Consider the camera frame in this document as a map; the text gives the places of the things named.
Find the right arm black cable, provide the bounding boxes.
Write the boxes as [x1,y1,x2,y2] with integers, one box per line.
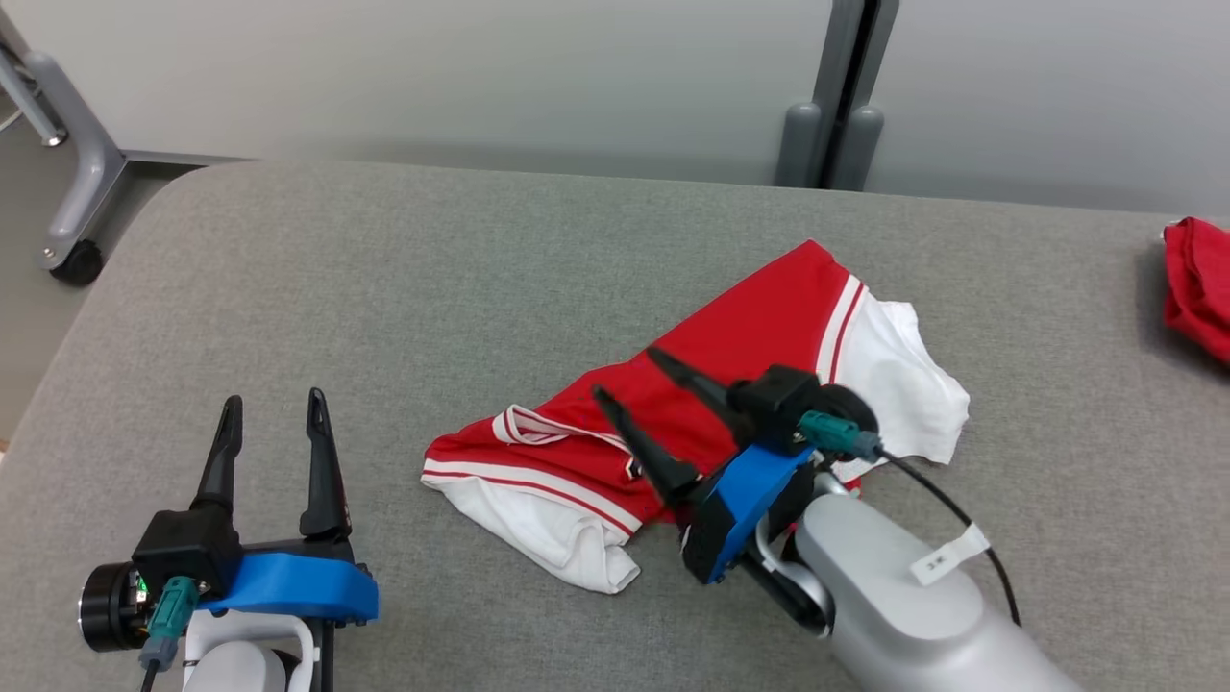
[798,410,1021,628]

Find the white cable label tag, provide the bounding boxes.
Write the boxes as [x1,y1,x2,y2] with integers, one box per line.
[908,524,991,587]

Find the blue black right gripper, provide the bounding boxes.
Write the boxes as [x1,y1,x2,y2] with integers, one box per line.
[591,346,820,587]

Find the red jersey shirt white sleeves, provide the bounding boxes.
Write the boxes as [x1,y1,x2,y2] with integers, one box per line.
[420,238,972,595]

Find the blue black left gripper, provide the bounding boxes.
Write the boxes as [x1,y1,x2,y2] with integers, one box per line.
[192,387,381,624]

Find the grey partition post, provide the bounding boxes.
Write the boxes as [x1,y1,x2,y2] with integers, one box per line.
[774,0,901,191]

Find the red shorts with white stripe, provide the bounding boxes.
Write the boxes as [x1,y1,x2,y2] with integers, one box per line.
[1161,216,1230,366]

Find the grey wheeled stand leg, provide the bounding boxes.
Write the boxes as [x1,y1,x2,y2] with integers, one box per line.
[0,14,131,287]

